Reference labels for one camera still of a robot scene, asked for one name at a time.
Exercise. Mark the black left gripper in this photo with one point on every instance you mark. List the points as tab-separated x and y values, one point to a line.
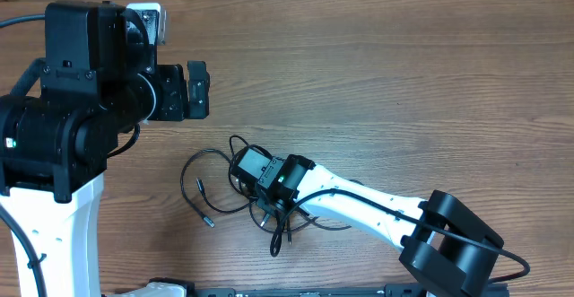
175	108

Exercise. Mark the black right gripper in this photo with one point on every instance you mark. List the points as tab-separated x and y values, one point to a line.
272	206

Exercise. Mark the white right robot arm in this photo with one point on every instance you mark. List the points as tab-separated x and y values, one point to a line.
445	246

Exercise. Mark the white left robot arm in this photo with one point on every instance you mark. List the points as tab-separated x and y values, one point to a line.
98	79

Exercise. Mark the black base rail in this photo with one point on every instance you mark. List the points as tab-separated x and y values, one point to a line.
173	287

